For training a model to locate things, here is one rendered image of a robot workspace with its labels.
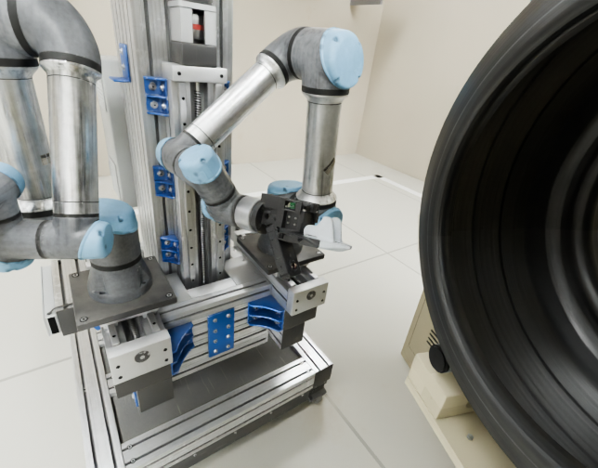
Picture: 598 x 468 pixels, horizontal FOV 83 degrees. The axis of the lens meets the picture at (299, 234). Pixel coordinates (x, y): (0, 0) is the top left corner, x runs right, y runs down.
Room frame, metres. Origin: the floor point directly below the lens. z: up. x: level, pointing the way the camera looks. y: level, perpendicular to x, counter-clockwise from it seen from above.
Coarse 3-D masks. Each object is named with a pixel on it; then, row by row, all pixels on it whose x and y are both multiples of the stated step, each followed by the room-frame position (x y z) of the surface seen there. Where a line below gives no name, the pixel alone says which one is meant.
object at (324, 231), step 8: (328, 216) 0.56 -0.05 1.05; (320, 224) 0.55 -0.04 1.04; (328, 224) 0.55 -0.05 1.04; (304, 232) 0.56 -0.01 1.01; (312, 232) 0.55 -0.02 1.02; (320, 232) 0.55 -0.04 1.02; (328, 232) 0.54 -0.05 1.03; (320, 240) 0.53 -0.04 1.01; (328, 240) 0.53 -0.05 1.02; (320, 248) 0.53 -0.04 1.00; (328, 248) 0.52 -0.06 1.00; (336, 248) 0.52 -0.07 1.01; (344, 248) 0.52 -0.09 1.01
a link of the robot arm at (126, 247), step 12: (108, 204) 0.70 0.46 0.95; (120, 204) 0.72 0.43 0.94; (108, 216) 0.65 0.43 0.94; (120, 216) 0.67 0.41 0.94; (132, 216) 0.69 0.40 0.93; (120, 228) 0.66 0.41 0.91; (132, 228) 0.68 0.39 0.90; (120, 240) 0.65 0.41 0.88; (132, 240) 0.68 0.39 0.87; (120, 252) 0.65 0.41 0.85; (132, 252) 0.67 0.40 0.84; (96, 264) 0.64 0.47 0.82; (108, 264) 0.64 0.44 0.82; (120, 264) 0.65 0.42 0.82
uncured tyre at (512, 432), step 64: (576, 0) 0.36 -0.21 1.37; (512, 64) 0.40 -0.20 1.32; (576, 64) 0.53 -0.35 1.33; (448, 128) 0.47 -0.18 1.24; (512, 128) 0.56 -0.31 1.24; (576, 128) 0.58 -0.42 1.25; (448, 192) 0.45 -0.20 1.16; (512, 192) 0.57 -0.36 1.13; (576, 192) 0.55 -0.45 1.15; (448, 256) 0.42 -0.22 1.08; (512, 256) 0.53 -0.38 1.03; (576, 256) 0.51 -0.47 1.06; (448, 320) 0.35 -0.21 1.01; (512, 320) 0.45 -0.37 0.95; (576, 320) 0.45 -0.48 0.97; (512, 384) 0.34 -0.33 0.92; (576, 384) 0.36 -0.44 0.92; (512, 448) 0.23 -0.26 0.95; (576, 448) 0.26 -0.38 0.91
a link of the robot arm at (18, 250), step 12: (12, 216) 0.51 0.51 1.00; (0, 228) 0.49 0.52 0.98; (12, 228) 0.51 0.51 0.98; (24, 228) 0.51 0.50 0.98; (36, 228) 0.52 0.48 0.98; (0, 240) 0.49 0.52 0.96; (12, 240) 0.49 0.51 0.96; (24, 240) 0.50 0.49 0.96; (0, 252) 0.49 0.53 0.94; (12, 252) 0.49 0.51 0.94; (24, 252) 0.49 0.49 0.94; (36, 252) 0.50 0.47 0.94; (0, 264) 0.48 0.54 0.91; (12, 264) 0.49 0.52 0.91; (24, 264) 0.51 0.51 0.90
